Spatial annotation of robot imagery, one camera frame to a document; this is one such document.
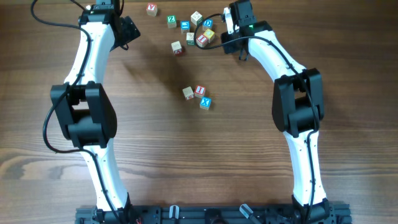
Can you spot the blue D wooden block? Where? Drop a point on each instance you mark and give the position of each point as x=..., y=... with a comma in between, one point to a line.
x=207, y=24

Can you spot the white number wooden block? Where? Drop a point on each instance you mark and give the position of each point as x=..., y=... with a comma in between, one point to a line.
x=188, y=93

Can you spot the blue S wooden block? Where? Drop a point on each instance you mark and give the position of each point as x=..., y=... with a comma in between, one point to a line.
x=185, y=26

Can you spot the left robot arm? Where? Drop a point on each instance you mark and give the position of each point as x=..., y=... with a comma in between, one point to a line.
x=86, y=115

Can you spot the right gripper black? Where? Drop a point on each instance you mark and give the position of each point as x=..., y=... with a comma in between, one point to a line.
x=227, y=47

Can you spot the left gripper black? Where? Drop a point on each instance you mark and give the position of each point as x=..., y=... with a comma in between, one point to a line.
x=131, y=32

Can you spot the white red wooden block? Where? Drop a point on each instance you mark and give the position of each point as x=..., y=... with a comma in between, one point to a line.
x=177, y=48

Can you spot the red V wooden block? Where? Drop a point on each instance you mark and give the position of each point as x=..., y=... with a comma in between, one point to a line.
x=151, y=9

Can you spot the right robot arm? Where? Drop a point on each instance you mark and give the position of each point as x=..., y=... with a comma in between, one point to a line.
x=297, y=104

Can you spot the red framed I block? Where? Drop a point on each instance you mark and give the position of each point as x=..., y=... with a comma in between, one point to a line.
x=202, y=41

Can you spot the red I wooden block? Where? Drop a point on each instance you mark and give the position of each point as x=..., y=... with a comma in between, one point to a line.
x=199, y=91

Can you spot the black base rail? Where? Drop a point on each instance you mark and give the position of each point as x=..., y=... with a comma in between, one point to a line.
x=277, y=213

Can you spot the green Z wooden block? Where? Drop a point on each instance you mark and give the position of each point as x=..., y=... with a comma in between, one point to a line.
x=171, y=21

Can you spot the yellow wooden block centre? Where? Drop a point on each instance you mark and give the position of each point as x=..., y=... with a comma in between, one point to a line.
x=209, y=34

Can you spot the green picture wooden block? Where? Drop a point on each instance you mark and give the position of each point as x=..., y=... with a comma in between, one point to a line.
x=190, y=38

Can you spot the blue X wooden block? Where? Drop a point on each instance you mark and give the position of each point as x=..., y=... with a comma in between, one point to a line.
x=205, y=103

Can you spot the white green wooden block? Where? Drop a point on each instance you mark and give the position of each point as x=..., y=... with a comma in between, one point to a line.
x=196, y=18

